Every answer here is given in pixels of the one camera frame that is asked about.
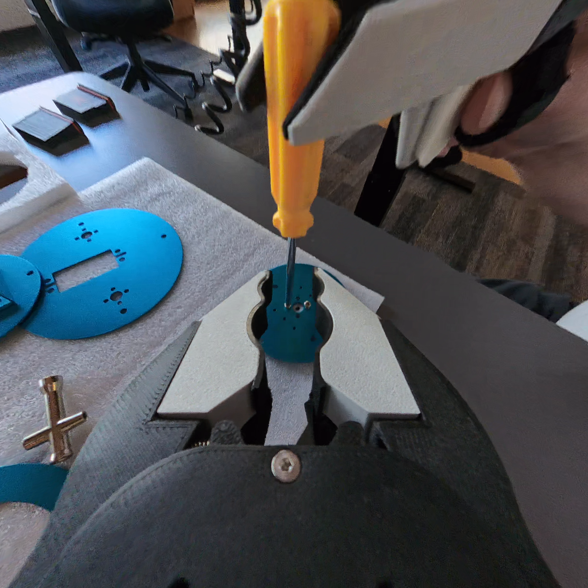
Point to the yellow screwdriver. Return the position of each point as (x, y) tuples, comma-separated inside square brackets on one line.
[(294, 160)]

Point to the small black box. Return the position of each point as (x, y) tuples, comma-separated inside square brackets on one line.
[(87, 105), (46, 131)]

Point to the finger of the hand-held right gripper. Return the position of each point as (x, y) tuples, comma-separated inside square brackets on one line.
[(252, 87), (413, 55)]

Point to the person's right hand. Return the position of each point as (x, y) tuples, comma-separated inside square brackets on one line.
[(487, 105)]

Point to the small blue round plate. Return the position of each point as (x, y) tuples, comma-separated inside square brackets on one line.
[(294, 340)]

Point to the large blue plate with cutout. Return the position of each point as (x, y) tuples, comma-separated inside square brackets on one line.
[(138, 285)]

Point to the person's dark cloth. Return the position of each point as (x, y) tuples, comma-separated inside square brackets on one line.
[(528, 296)]

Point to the black desk frame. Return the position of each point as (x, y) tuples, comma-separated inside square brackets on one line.
[(381, 183)]

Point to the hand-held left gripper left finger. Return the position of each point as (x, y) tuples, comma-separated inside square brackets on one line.
[(211, 367)]

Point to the blue disc with square bracket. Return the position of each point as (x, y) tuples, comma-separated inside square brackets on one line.
[(18, 285)]

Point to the white foam block with hole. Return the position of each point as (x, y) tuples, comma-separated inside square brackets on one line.
[(46, 183)]

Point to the metal cross wrench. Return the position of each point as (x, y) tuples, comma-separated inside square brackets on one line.
[(55, 422)]

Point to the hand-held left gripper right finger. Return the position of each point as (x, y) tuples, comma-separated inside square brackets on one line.
[(367, 367)]

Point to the white foam sheet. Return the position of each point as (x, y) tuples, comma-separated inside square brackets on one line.
[(206, 239)]

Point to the black office chair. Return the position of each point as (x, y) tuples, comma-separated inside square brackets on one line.
[(119, 13)]

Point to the person's white shirt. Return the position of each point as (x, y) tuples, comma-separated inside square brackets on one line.
[(576, 324)]

